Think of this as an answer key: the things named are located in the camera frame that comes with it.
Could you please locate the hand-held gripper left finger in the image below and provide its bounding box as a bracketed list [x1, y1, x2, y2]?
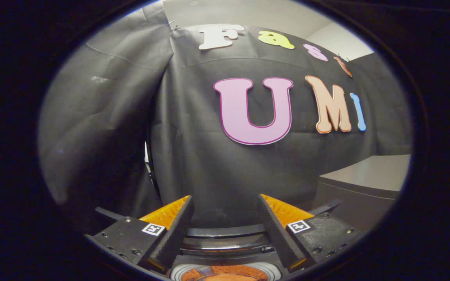
[86, 195, 194, 274]

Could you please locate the beige cabinet with dark top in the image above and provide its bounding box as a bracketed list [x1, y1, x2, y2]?
[313, 154, 411, 231]

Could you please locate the black backdrop cloth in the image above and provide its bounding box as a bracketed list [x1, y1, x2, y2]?
[37, 8, 413, 235]

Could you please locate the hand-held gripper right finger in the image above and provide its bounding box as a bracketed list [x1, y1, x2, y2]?
[258, 194, 360, 272]

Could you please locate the orange shirt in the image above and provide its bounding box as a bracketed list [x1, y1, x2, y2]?
[181, 265, 269, 281]

